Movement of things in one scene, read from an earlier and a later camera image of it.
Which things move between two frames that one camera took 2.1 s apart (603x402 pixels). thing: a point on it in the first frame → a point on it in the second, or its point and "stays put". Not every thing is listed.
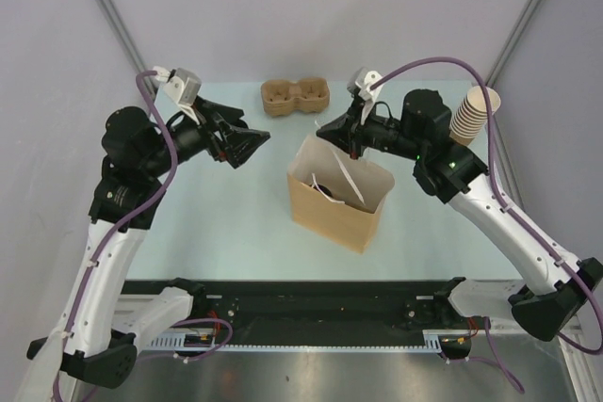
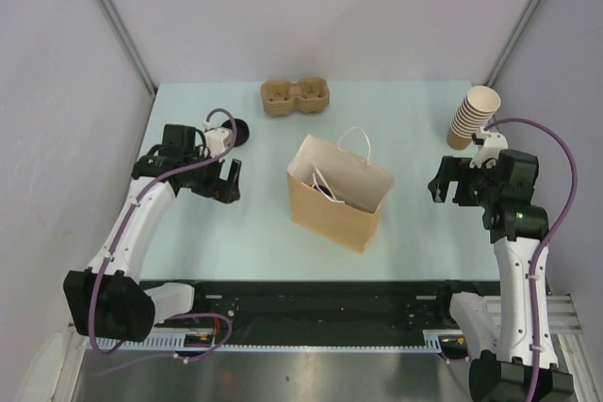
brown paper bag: (349, 218) stays put
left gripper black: (236, 143) → (224, 190)
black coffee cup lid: (324, 189) stays put
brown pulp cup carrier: (282, 96) stays put
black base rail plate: (334, 307) stays put
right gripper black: (347, 133) → (454, 168)
